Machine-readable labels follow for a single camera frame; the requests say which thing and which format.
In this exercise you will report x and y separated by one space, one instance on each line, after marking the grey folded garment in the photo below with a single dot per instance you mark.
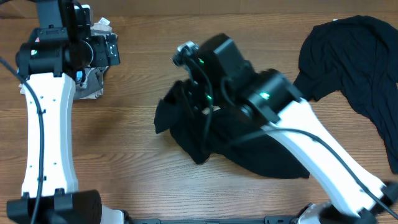
90 83

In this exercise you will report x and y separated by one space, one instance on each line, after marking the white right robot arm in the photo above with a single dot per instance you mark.
281 112

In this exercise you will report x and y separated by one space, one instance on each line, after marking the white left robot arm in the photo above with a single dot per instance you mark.
50 192

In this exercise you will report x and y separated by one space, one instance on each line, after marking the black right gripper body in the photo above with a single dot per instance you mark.
223 89

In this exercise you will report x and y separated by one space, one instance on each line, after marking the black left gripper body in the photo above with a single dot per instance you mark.
101 56

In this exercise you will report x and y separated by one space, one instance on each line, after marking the beige folded garment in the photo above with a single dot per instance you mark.
101 26

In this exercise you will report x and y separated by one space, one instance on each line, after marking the black t-shirt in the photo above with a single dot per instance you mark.
358 57

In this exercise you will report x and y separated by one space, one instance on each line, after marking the black polo shirt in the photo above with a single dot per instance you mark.
263 156

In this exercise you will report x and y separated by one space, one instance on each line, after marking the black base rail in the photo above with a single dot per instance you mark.
274 219

